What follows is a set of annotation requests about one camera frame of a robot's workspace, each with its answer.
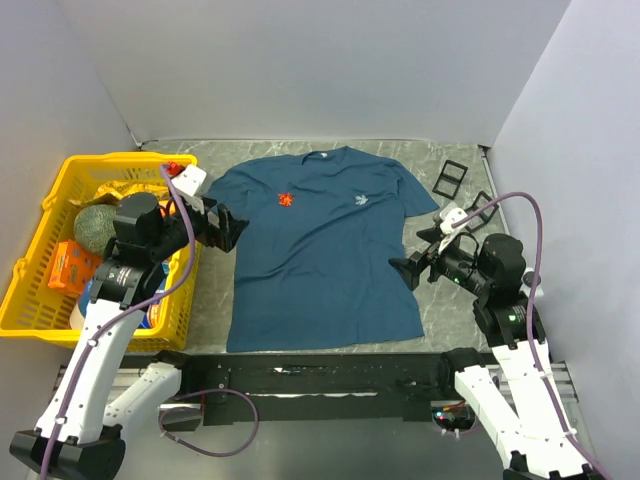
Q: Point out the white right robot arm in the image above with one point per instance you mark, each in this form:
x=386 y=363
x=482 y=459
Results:
x=529 y=427

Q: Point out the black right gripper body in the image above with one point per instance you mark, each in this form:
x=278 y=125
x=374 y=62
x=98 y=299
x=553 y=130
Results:
x=452 y=262

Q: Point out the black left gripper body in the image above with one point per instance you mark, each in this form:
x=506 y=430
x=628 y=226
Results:
x=203 y=230

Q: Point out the orange snack box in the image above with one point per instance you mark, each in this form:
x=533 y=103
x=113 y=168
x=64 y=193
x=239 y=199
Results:
x=73 y=267

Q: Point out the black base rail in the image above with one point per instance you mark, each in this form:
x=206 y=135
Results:
x=295 y=387

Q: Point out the yellow plastic basket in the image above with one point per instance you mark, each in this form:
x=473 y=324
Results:
x=32 y=310

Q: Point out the green melon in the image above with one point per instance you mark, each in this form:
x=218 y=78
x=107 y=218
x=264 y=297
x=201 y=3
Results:
x=93 y=227

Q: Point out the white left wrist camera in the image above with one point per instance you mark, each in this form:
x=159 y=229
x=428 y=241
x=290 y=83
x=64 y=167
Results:
x=192 y=181

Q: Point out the blue t-shirt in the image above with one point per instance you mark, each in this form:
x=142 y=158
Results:
x=316 y=275

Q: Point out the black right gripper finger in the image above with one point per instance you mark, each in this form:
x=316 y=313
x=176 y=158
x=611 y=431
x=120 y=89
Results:
x=430 y=235
x=410 y=269

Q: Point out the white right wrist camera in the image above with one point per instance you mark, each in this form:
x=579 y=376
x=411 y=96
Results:
x=450 y=219

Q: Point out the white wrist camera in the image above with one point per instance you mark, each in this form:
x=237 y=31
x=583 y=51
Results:
x=192 y=181
x=450 y=219

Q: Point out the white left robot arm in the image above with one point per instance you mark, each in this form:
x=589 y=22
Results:
x=83 y=434

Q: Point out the yellow snack bag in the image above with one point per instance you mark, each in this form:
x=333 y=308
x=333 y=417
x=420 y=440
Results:
x=112 y=192

